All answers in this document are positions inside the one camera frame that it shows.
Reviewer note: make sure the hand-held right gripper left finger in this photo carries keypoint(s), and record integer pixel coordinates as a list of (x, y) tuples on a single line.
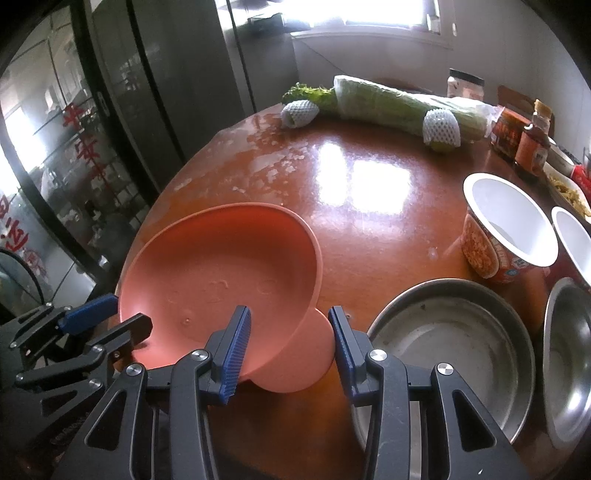
[(235, 353)]

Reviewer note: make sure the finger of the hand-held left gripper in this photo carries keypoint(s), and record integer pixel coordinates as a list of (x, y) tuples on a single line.
[(87, 314), (134, 328)]

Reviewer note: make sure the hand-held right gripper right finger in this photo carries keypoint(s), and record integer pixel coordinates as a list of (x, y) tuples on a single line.
[(344, 357)]

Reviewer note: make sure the shallow steel plate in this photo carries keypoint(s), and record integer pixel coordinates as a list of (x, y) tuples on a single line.
[(452, 341)]

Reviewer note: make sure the steel bowl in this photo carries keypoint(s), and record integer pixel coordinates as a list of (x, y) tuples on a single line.
[(561, 159), (570, 350)]

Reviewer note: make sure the glass door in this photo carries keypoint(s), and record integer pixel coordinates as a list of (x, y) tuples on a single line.
[(46, 138)]

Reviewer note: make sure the grey refrigerator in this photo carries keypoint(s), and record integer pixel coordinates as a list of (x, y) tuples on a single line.
[(184, 92)]

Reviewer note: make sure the fruit in white foam net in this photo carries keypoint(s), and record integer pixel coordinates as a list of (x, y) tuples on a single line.
[(298, 114), (441, 127)]

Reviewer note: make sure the wrapped napa cabbage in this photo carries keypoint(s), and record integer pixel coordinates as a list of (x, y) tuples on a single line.
[(388, 101)]

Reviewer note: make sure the green lettuce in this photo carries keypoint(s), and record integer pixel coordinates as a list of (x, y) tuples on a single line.
[(314, 94)]

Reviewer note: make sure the red sauce jar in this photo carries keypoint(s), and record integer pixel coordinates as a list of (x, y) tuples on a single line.
[(508, 134)]

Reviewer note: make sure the brown sauce bottle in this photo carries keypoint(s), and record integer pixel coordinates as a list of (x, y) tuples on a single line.
[(531, 152)]

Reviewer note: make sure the plate of food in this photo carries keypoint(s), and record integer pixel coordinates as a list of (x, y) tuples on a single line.
[(570, 191)]

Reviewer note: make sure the plastic jar with black lid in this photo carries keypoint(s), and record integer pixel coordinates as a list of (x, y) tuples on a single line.
[(464, 85)]

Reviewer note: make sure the wooden chair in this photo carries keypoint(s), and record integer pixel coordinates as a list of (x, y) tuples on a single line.
[(512, 99)]

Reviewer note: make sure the window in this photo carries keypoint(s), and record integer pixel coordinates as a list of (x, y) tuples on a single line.
[(360, 18)]

